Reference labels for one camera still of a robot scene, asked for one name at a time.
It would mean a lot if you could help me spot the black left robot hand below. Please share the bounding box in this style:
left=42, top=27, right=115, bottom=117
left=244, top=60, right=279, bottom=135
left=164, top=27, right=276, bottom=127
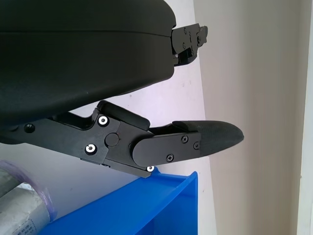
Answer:
left=0, top=0, right=245, bottom=179

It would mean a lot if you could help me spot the blue plastic tray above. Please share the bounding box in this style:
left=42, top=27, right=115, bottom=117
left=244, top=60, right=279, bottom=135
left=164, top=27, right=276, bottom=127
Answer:
left=40, top=168, right=200, bottom=235

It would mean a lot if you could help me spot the purple silver bag roll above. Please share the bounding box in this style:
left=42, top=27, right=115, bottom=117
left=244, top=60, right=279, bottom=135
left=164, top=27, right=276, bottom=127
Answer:
left=0, top=160, right=58, bottom=235

